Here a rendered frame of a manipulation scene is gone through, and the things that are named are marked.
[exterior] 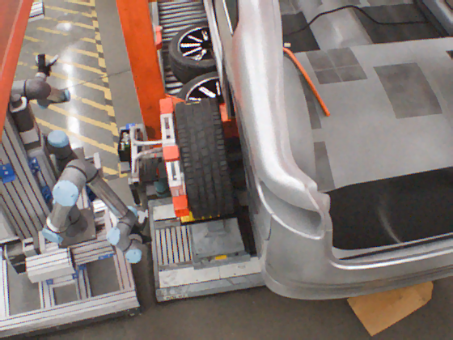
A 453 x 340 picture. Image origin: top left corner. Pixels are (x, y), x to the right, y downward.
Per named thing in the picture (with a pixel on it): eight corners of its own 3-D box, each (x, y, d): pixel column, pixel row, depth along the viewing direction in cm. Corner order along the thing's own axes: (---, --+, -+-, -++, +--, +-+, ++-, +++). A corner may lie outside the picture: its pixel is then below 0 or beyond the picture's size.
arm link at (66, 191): (69, 227, 295) (90, 172, 253) (58, 249, 286) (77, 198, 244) (50, 216, 293) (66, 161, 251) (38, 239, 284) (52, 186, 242)
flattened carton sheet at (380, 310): (439, 294, 346) (440, 292, 343) (370, 336, 333) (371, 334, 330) (412, 262, 365) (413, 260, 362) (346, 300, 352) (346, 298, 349)
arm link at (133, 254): (132, 248, 272) (145, 258, 275) (133, 235, 281) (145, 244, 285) (120, 257, 274) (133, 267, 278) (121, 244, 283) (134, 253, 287)
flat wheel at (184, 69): (158, 61, 487) (154, 39, 469) (224, 33, 506) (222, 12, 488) (195, 101, 447) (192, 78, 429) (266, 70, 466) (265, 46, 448)
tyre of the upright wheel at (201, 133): (231, 167, 281) (213, 71, 319) (182, 175, 280) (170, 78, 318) (238, 235, 335) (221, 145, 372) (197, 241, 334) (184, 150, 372)
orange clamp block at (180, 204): (188, 202, 310) (189, 215, 304) (173, 205, 310) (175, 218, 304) (186, 193, 305) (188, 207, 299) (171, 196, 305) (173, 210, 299)
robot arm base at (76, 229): (63, 240, 300) (57, 229, 292) (61, 218, 309) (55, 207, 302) (89, 233, 301) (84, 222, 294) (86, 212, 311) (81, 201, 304)
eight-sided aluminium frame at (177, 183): (192, 229, 328) (177, 163, 287) (179, 231, 328) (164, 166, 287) (182, 160, 364) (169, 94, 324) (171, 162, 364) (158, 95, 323)
